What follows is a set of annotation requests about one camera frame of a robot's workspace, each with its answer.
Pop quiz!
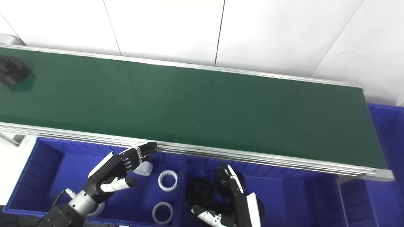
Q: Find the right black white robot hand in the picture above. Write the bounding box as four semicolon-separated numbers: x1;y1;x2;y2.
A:
191;164;262;227

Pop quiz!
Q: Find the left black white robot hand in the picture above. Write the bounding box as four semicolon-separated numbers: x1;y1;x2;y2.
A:
83;142;158;204

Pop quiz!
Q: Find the black round flanged part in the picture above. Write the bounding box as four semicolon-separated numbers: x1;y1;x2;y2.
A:
254;196;265;222
186;177;216;206
215;170;246;198
0;55;32;86

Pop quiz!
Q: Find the white ribbed cone part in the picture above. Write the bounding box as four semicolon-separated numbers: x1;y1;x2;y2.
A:
133;160;154;177

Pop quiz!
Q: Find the blue bin with white rings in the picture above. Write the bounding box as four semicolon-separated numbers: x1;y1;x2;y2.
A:
3;137;187;227

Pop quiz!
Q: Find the blue bin with black parts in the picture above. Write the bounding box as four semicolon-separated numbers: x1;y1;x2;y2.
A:
181;154;348;227

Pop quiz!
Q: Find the green conveyor belt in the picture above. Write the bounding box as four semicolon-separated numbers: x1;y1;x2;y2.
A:
0;33;395;183

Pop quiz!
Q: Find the aluminium conveyor leg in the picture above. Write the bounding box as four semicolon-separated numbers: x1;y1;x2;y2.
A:
0;132;26;148

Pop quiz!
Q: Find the empty blue bin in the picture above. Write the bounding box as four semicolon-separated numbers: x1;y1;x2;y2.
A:
337;103;404;227

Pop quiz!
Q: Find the white toothed ring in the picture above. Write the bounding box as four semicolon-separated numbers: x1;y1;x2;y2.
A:
152;202;174;225
158;170;178;192
86;201;105;218

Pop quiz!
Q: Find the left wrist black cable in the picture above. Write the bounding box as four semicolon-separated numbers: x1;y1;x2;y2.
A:
51;188;77;209

